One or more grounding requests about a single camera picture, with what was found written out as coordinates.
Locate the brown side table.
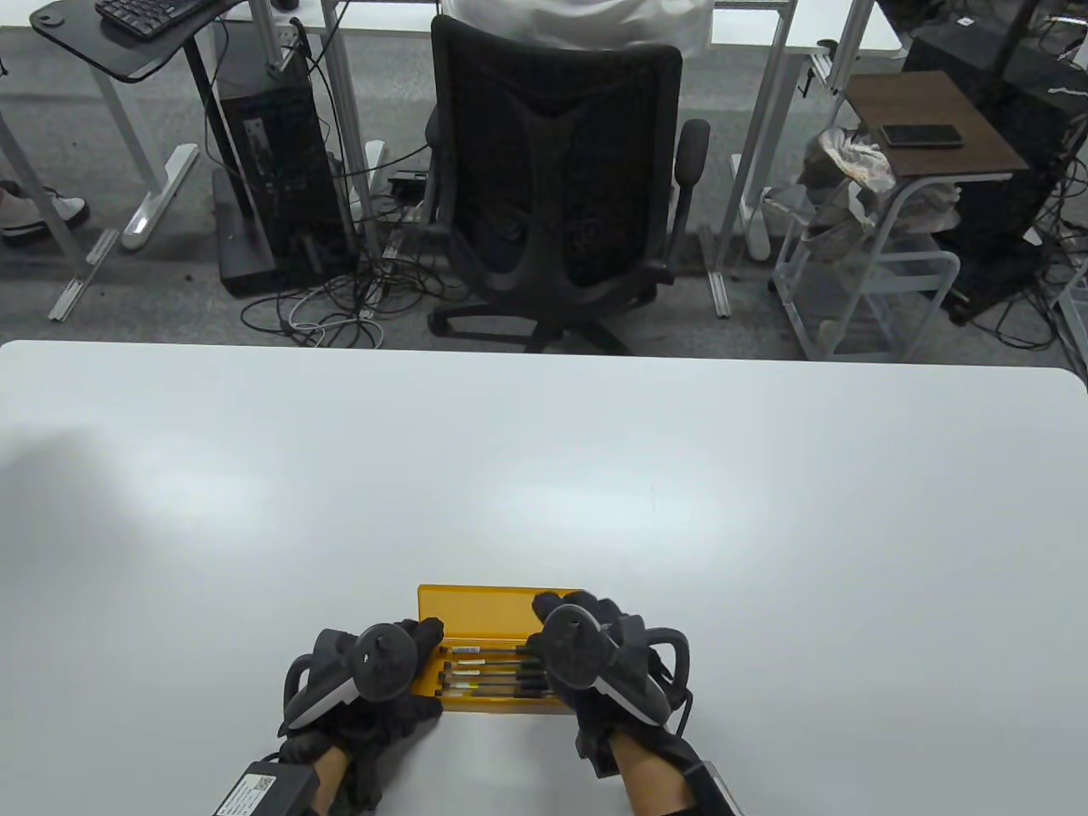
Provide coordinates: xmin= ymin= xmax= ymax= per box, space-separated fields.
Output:
xmin=847 ymin=71 xmax=1031 ymax=181

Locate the black standing desk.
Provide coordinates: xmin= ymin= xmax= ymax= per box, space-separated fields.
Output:
xmin=30 ymin=0 xmax=281 ymax=297

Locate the black equipment box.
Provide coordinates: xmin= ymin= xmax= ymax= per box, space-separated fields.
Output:
xmin=901 ymin=0 xmax=1088 ymax=317

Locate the person's right forearm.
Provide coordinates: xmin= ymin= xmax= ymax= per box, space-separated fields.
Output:
xmin=608 ymin=731 xmax=706 ymax=816

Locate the black mesh office chair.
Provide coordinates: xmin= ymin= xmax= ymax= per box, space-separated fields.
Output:
xmin=422 ymin=14 xmax=713 ymax=355

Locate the orange pen case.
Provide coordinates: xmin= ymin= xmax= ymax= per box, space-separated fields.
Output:
xmin=412 ymin=583 xmax=589 ymax=715

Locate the tangle of black cables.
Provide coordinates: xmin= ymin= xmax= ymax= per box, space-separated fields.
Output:
xmin=241 ymin=251 xmax=477 ymax=349
xmin=990 ymin=144 xmax=1088 ymax=351

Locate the white plastic bag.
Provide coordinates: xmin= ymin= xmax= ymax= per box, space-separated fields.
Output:
xmin=897 ymin=178 xmax=963 ymax=235

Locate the crumpled grey plastic bag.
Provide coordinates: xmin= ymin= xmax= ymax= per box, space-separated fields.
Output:
xmin=797 ymin=127 xmax=900 ymax=232

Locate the white desk leg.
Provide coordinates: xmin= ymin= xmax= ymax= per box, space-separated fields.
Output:
xmin=85 ymin=72 xmax=201 ymax=252
xmin=0 ymin=110 xmax=122 ymax=324

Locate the black keyboard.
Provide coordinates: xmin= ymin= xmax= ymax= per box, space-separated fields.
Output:
xmin=95 ymin=0 xmax=213 ymax=41

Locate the white desk with metal legs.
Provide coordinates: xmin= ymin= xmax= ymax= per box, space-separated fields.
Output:
xmin=246 ymin=0 xmax=906 ymax=320

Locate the white metal cart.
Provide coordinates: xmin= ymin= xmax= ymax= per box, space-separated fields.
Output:
xmin=769 ymin=174 xmax=966 ymax=362

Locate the black computer tower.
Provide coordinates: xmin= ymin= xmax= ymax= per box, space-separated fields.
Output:
xmin=217 ymin=64 xmax=358 ymax=281

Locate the black smartphone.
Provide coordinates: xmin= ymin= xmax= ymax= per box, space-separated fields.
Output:
xmin=880 ymin=124 xmax=966 ymax=150

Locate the grey white hand controller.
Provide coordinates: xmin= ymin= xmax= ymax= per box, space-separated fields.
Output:
xmin=537 ymin=605 xmax=668 ymax=725
xmin=280 ymin=623 xmax=419 ymax=732

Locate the person's left forearm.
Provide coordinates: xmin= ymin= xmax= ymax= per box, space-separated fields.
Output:
xmin=302 ymin=748 xmax=354 ymax=816

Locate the person's left hand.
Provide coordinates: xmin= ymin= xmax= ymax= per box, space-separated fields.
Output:
xmin=279 ymin=619 xmax=447 ymax=813

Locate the person's right hand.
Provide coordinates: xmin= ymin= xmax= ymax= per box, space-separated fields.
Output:
xmin=520 ymin=592 xmax=691 ymax=779

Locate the black wrist sensor box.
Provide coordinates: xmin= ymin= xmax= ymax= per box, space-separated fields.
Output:
xmin=212 ymin=761 xmax=320 ymax=816
xmin=680 ymin=748 xmax=747 ymax=816

